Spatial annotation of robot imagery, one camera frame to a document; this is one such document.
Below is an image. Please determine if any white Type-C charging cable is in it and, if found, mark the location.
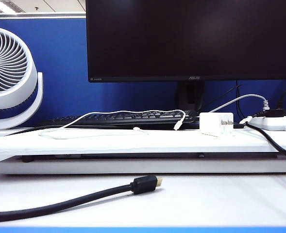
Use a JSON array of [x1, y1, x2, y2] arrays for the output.
[[37, 109, 186, 140]]

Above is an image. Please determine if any white charger block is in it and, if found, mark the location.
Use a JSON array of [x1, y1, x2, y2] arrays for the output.
[[199, 112, 235, 138]]

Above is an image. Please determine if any white base board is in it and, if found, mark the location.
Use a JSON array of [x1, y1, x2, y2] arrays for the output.
[[0, 155, 286, 175]]

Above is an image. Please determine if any black keyboard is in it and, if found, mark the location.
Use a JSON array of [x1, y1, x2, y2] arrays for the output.
[[37, 109, 200, 129]]

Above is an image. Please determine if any white raised board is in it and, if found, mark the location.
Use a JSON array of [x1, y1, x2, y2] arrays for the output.
[[0, 126, 286, 156]]

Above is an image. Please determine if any black monitor stand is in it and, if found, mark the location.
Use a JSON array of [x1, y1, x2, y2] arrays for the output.
[[176, 81, 245, 129]]

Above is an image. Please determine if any black computer monitor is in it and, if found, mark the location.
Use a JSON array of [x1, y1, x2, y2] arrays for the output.
[[85, 0, 286, 83]]

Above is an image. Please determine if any blue office partition panel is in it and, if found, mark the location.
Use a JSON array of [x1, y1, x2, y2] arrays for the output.
[[0, 13, 286, 127]]

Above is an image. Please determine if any white desk fan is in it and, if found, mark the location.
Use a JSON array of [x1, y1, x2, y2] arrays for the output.
[[0, 26, 44, 132]]

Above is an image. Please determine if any white power strip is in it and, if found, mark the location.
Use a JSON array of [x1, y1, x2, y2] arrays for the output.
[[248, 116, 286, 132]]

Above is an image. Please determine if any black HDMI cable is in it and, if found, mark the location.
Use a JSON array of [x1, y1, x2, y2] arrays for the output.
[[0, 175, 164, 224]]

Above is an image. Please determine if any thin black monitor cable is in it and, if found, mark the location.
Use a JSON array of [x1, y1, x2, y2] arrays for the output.
[[202, 81, 245, 119]]

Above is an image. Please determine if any white grey plugged cable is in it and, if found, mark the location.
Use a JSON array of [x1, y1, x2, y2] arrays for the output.
[[209, 94, 270, 114]]

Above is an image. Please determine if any thin black keyboard cable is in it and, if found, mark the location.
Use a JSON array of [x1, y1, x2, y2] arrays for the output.
[[5, 124, 68, 136]]

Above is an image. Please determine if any black riser frame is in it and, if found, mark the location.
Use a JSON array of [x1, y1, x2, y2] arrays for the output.
[[16, 152, 279, 163]]

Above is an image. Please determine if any black plug with cord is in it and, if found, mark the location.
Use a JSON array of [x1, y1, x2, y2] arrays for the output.
[[254, 85, 286, 117]]

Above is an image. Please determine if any thick black power cable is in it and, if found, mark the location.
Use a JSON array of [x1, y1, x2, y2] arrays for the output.
[[244, 121, 286, 166]]

